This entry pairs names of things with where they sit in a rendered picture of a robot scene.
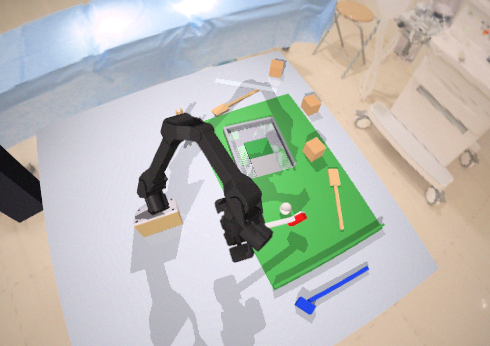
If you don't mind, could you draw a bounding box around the green putting mat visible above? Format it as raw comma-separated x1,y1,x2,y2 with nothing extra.
204,94,381,287

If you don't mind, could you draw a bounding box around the blue putter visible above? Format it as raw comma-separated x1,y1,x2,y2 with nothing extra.
295,266,369,314

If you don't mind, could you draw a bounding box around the white golf ball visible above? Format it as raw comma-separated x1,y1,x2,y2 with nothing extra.
280,203,291,214

